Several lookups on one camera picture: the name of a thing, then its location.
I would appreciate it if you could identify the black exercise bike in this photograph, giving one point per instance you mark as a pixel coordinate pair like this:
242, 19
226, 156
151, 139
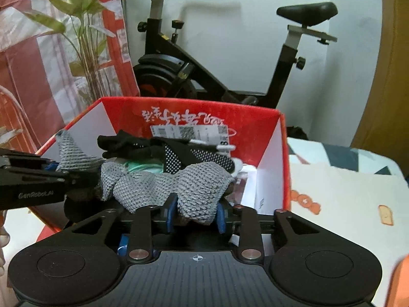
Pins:
166, 57

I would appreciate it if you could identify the grey knitted cloth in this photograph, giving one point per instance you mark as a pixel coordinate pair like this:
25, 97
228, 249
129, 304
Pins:
191, 185

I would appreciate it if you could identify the pink plant print curtain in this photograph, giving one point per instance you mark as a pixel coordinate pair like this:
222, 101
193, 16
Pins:
48, 54

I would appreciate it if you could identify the red strawberry print cardboard box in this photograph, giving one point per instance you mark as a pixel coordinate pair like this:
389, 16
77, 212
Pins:
271, 153

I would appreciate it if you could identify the white printed tablecloth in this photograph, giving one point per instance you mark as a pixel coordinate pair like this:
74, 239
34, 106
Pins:
345, 192

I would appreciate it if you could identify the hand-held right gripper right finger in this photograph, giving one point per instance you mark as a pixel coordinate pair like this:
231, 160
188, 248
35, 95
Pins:
220, 219

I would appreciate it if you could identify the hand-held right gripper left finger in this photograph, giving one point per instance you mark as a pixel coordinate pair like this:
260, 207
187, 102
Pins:
171, 214

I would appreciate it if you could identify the yellow wooden door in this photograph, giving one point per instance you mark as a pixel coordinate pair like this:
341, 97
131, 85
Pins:
389, 86

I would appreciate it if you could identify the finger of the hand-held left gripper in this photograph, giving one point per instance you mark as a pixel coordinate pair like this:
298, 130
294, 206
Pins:
52, 168
80, 187

